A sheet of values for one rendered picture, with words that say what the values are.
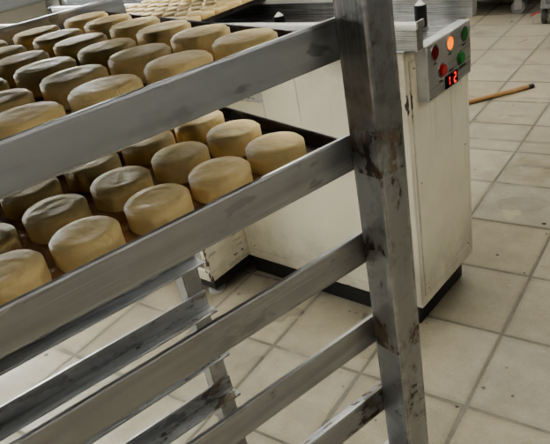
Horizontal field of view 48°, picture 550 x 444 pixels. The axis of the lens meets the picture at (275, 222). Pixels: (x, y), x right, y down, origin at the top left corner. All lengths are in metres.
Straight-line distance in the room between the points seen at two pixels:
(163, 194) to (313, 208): 1.45
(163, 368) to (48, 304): 0.10
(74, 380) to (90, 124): 0.62
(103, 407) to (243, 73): 0.24
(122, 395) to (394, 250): 0.24
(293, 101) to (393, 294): 1.28
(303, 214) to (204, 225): 1.53
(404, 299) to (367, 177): 0.12
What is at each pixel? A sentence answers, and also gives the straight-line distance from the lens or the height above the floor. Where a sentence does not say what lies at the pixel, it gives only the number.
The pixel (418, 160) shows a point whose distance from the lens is 1.66.
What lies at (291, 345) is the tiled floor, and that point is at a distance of 1.95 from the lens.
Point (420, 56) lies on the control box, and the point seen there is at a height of 0.81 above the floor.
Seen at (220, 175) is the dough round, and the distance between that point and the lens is 0.48.
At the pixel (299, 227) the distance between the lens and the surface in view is 1.99.
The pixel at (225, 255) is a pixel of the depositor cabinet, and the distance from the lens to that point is 2.16.
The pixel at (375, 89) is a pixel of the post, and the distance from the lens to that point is 0.46.
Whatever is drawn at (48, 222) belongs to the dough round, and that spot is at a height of 1.06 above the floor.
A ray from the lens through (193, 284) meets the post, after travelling 0.98.
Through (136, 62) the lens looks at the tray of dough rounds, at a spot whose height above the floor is 1.15.
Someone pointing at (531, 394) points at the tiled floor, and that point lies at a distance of 1.77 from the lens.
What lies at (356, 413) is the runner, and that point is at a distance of 0.64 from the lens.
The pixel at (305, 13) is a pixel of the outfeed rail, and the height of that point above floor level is 0.86.
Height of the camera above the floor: 1.25
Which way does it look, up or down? 29 degrees down
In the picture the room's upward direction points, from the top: 12 degrees counter-clockwise
